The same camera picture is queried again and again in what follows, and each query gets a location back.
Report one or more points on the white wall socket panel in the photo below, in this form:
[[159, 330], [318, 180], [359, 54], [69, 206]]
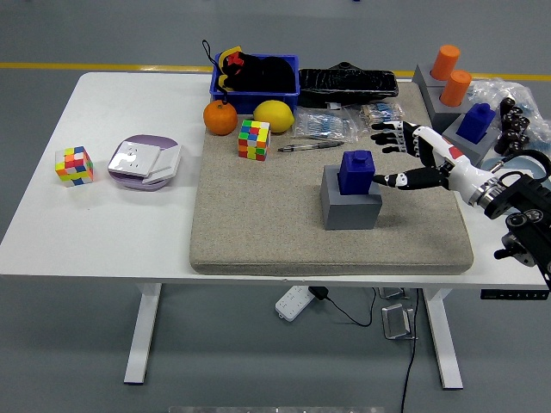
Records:
[[133, 159]]

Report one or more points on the white power strip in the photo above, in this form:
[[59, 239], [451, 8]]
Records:
[[292, 303]]

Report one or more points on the black pouch with yellow trim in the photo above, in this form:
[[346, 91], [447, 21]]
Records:
[[262, 75]]

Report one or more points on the purple plate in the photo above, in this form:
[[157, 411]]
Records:
[[129, 183]]

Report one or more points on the yellow lemon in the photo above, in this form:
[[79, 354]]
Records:
[[273, 116]]

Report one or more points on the grey-brown fabric mat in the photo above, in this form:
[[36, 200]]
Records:
[[267, 215]]

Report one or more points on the black table control panel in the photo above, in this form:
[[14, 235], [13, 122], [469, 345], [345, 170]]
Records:
[[514, 295]]

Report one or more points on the large colourful puzzle cube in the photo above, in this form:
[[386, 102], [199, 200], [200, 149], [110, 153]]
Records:
[[254, 139]]

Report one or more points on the black plastic-wrapped flat object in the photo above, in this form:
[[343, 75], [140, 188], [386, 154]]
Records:
[[348, 86]]

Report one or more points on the blue square seal stamp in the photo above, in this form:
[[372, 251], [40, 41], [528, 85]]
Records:
[[473, 125], [354, 176]]

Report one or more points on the small metal bracket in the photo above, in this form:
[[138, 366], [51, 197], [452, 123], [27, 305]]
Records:
[[391, 293]]

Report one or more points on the silver ballpoint pen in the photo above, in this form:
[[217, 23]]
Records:
[[310, 146]]

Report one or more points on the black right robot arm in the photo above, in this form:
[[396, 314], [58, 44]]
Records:
[[525, 202]]

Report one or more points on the black power plug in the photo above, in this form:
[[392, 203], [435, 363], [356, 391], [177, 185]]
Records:
[[319, 293]]

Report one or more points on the large clear resistor bag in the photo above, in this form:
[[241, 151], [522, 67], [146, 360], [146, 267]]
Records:
[[323, 125]]

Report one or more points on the crumpled clear plastic bag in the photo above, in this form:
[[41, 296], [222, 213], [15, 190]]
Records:
[[508, 88]]

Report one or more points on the white table leg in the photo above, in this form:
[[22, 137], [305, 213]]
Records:
[[443, 340], [144, 335]]

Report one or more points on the blue plastic bin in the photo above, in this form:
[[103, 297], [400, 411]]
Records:
[[258, 100]]

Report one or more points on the orange cylinder seal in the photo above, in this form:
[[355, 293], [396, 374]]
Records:
[[445, 62], [456, 88]]

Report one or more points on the small black cylinder part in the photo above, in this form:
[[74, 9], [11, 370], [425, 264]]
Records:
[[524, 139], [515, 113], [508, 103], [510, 125], [512, 137], [510, 147], [522, 123]]

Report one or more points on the white wall switch panel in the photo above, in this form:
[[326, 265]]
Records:
[[168, 163]]

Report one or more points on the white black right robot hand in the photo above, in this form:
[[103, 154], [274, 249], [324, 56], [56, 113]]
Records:
[[456, 168]]

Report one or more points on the small colourful puzzle cube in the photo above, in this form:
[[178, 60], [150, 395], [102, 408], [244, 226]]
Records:
[[74, 168]]

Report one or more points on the small clear resistor bag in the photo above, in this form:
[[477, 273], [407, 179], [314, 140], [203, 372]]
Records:
[[379, 114]]

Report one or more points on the large metal bracket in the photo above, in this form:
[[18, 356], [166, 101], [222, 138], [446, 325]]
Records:
[[396, 322]]

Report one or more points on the orange fruit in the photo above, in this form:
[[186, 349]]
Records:
[[220, 119]]

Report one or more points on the grey seal holder block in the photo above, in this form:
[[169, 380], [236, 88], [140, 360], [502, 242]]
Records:
[[348, 211], [422, 78], [484, 148], [439, 114]]

